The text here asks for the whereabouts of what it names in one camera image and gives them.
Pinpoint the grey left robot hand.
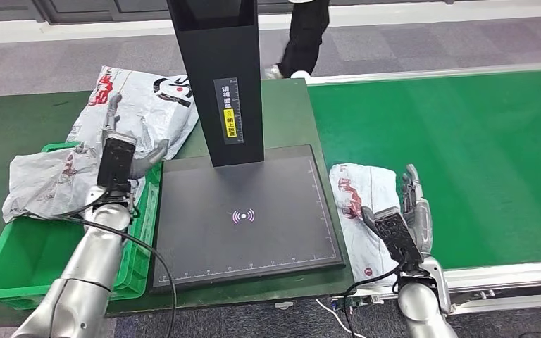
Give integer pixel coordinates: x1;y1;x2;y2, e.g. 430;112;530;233
101;92;170;182

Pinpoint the grey mailer parcel red print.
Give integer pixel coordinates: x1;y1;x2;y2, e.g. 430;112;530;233
328;163;413;287
1;139;159;224

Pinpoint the black inbound scanner machine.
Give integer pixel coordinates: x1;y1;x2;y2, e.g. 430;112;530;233
151;0;346;292

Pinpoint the green conveyor belt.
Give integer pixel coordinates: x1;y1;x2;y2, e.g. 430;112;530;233
305;63;541;318

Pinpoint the large grey mailer black print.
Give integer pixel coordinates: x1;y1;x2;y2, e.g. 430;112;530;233
66;65;200;162

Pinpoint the green plastic crate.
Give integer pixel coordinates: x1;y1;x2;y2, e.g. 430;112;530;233
0;142;162;311

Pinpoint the person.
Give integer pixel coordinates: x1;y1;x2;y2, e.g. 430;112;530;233
264;0;331;80

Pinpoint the small green circuit board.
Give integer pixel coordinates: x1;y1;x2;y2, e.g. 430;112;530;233
333;294;383;313

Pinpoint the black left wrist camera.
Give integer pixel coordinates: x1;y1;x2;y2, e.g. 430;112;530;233
96;132;138;197

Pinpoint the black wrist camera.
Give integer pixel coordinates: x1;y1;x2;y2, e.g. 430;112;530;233
96;132;138;197
372;207;425;276

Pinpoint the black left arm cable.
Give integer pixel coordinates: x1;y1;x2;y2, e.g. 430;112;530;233
32;186;178;338

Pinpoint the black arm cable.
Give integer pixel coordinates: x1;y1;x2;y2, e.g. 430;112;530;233
32;186;178;338
342;265;406;338

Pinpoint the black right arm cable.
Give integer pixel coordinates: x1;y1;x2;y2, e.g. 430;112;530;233
342;265;406;338

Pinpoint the white floor cable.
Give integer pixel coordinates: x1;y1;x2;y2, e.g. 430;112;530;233
314;298;367;338

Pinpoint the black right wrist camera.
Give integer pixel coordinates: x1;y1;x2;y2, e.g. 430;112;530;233
372;207;425;276

